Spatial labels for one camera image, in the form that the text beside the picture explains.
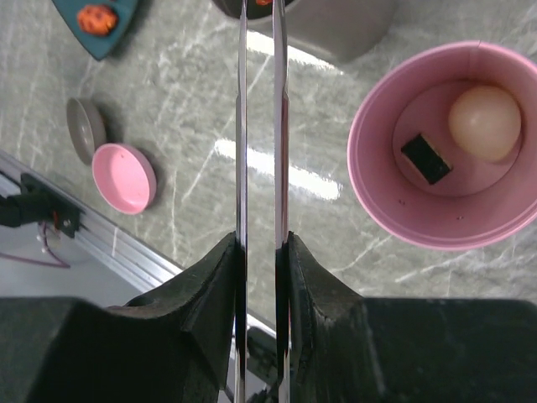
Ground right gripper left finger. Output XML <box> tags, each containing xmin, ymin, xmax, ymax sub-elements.
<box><xmin>1</xmin><ymin>233</ymin><xmax>237</xmax><ymax>402</ymax></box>

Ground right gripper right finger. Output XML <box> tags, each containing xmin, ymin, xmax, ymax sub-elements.
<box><xmin>288</xmin><ymin>235</ymin><xmax>536</xmax><ymax>402</ymax></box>

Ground sushi roll piece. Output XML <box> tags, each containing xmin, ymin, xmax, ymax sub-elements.
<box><xmin>400</xmin><ymin>133</ymin><xmax>452</xmax><ymax>185</ymax></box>

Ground white boiled egg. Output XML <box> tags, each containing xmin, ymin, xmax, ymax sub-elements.
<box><xmin>448</xmin><ymin>86</ymin><xmax>522</xmax><ymax>163</ymax></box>

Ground orange grilled meat piece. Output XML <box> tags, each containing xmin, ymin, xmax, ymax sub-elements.
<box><xmin>76</xmin><ymin>4</ymin><xmax>118</xmax><ymax>36</ymax></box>

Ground metal tongs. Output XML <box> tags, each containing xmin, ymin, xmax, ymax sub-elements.
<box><xmin>234</xmin><ymin>1</ymin><xmax>291</xmax><ymax>402</ymax></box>

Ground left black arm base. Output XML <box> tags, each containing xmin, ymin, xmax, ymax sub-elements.
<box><xmin>1</xmin><ymin>173</ymin><xmax>81</xmax><ymax>238</ymax></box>

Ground pink round lid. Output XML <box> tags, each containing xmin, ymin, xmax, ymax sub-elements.
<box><xmin>91</xmin><ymin>143</ymin><xmax>157</xmax><ymax>215</ymax></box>

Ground pink cylindrical container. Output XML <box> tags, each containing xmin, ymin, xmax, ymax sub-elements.
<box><xmin>347</xmin><ymin>41</ymin><xmax>536</xmax><ymax>250</ymax></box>

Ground grey round lid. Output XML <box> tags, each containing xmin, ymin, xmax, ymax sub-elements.
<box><xmin>66</xmin><ymin>97</ymin><xmax>107</xmax><ymax>165</ymax></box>

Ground grey cylindrical container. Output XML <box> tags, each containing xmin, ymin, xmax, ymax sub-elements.
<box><xmin>211</xmin><ymin>0</ymin><xmax>399</xmax><ymax>65</ymax></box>

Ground aluminium rail frame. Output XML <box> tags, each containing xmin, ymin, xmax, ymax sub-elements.
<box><xmin>0</xmin><ymin>149</ymin><xmax>269</xmax><ymax>379</ymax></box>

